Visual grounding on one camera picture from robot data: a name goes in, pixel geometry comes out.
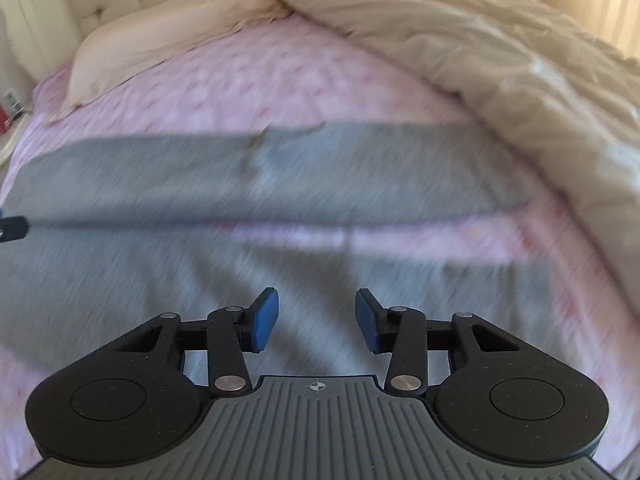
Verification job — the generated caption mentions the grey knit pants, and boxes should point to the grey knit pants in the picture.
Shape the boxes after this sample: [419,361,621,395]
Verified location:
[1,124,558,374]

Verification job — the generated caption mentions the white nightstand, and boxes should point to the white nightstand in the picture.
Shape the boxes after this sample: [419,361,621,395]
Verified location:
[0,110,32,167]

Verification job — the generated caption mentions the cream duvet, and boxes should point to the cream duvet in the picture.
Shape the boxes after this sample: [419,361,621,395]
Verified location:
[284,0,639,302]

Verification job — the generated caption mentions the red water bottle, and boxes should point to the red water bottle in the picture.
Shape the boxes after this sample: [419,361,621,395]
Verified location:
[0,106,11,134]

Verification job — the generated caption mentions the cream pillow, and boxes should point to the cream pillow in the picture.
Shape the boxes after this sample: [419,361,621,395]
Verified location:
[55,0,291,120]

